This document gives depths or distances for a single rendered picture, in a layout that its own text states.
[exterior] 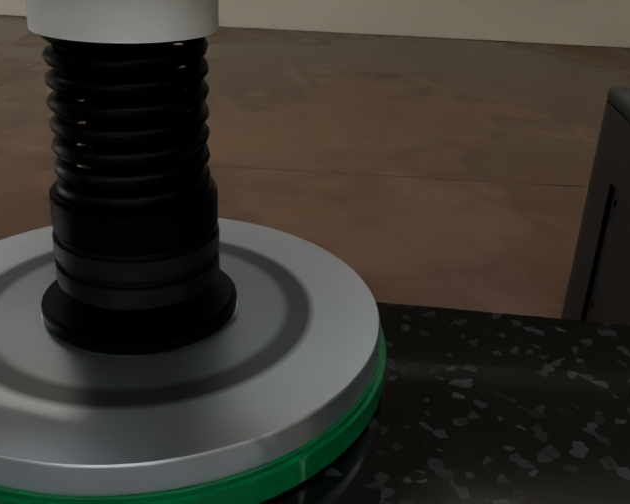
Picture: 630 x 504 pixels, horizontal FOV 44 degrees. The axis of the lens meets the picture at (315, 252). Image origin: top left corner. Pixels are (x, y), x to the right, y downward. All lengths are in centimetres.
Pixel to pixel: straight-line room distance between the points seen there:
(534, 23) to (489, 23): 34
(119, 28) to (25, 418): 14
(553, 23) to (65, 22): 625
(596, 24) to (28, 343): 634
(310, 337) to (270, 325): 2
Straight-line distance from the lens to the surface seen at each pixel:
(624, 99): 135
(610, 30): 662
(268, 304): 35
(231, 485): 28
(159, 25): 28
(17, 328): 35
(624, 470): 33
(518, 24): 643
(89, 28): 28
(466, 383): 36
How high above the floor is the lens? 102
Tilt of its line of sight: 25 degrees down
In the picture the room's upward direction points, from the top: 3 degrees clockwise
